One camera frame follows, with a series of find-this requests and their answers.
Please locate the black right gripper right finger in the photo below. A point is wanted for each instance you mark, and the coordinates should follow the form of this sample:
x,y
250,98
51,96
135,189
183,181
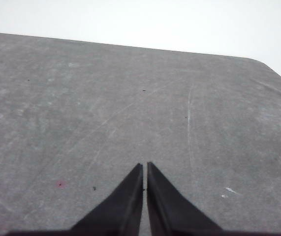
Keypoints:
x,y
169,211

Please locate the grey table cloth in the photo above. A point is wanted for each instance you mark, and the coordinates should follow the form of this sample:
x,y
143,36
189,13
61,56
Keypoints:
x,y
81,110

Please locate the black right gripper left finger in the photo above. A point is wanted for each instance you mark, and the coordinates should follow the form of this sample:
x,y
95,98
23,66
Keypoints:
x,y
120,211

